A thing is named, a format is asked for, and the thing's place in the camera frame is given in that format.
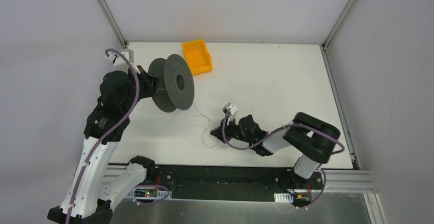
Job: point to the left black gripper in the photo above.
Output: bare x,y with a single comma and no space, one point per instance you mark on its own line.
148,81

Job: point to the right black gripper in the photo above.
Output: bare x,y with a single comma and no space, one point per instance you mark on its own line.
225,131

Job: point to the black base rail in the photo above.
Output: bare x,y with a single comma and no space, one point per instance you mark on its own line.
258,184

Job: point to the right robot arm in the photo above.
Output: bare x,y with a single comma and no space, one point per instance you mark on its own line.
315,139

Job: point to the right white cable duct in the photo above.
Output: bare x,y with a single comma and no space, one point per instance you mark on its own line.
283,198

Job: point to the yellow plastic bin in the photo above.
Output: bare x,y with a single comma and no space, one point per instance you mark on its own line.
197,57

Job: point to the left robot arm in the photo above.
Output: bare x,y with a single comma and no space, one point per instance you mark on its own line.
87,201

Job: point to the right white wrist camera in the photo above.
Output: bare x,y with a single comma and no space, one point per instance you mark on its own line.
231,109

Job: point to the aluminium frame profile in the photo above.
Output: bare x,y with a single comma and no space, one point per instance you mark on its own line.
350,181

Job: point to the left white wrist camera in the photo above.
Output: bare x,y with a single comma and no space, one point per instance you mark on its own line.
122,61

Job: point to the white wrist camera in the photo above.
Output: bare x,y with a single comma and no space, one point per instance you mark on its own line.
231,109
122,61

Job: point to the black cable spool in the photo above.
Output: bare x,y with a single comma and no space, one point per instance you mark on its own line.
175,86

